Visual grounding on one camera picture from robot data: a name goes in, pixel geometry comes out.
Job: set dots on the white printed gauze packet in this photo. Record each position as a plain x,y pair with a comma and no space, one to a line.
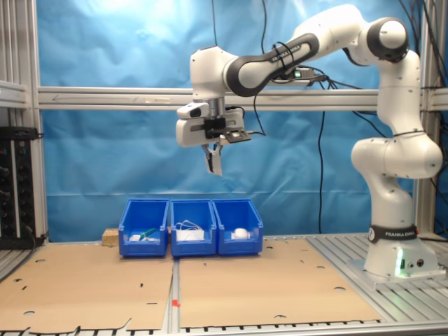
217,166

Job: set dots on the stack of pale face masks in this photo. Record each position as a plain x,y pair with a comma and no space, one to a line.
189,235

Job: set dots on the blue plastic bin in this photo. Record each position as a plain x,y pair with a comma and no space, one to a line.
192,248
238,246
141,248

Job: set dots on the horizontal aluminium beam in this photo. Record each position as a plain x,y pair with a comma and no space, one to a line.
105,98

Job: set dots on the green plastic tube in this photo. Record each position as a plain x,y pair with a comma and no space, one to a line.
148,233

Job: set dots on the narrow white printed box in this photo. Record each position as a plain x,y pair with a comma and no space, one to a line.
134,238

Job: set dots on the grey power strip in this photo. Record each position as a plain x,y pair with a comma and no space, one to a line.
302,74

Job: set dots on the chipboard wood block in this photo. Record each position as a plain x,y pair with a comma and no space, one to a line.
111,238

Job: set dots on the brown cardboard sheet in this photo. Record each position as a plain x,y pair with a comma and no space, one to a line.
266,287
87,287

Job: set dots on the black equipment rack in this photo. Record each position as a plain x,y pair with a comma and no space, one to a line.
15,189

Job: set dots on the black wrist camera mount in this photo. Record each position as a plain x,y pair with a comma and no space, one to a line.
234,136

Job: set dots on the aluminium frame post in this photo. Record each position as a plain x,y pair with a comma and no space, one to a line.
24,42
432,105

